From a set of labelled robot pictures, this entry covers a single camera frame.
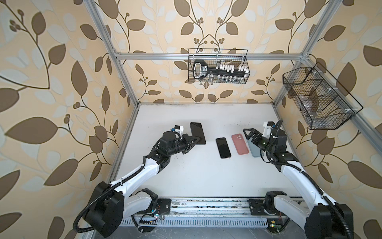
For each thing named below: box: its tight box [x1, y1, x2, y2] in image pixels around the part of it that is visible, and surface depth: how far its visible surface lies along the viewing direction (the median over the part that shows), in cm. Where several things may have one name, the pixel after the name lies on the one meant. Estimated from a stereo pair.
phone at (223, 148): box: [215, 137, 232, 159], surface depth 98 cm
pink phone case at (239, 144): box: [231, 133, 250, 155], surface depth 98 cm
